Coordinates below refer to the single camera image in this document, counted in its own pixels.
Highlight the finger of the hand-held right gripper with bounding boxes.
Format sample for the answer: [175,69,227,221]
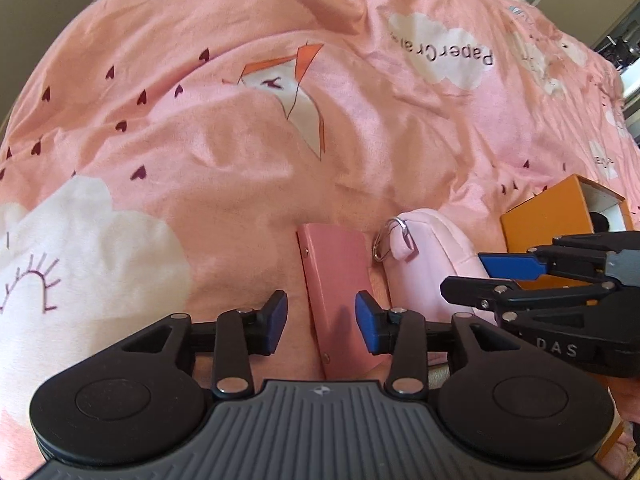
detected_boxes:
[440,276,617,321]
[479,231,640,286]

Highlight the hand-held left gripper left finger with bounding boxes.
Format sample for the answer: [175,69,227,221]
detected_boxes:
[107,290,289,398]

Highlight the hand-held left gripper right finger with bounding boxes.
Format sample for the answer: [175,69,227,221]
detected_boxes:
[354,290,526,397]

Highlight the pink card wallet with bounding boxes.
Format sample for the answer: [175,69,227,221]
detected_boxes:
[296,222,396,381]

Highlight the pink pouch with key ring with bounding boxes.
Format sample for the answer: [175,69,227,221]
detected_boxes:
[371,208,496,318]

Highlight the orange box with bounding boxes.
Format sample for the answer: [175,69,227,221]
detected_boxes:
[500,174,638,480]

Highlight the pink printed blanket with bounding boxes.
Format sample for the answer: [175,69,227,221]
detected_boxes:
[0,0,640,480]

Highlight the cluttered shelf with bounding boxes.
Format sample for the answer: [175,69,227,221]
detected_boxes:
[597,27,640,73]

